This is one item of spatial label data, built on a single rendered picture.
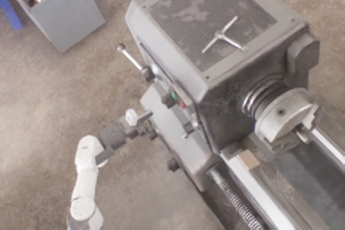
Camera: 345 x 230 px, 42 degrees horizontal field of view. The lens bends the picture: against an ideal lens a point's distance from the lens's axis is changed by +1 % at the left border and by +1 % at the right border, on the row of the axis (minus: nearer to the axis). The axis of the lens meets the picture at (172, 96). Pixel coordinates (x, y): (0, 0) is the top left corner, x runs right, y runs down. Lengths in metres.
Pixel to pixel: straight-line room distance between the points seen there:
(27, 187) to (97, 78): 0.96
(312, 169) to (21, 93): 2.48
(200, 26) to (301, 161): 0.76
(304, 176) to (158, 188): 1.16
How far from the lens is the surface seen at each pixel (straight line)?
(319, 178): 2.02
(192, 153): 2.02
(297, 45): 1.66
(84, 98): 3.45
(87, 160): 1.58
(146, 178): 2.95
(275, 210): 1.84
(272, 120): 1.61
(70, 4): 3.54
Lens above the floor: 2.59
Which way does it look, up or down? 54 degrees down
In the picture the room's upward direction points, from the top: 24 degrees counter-clockwise
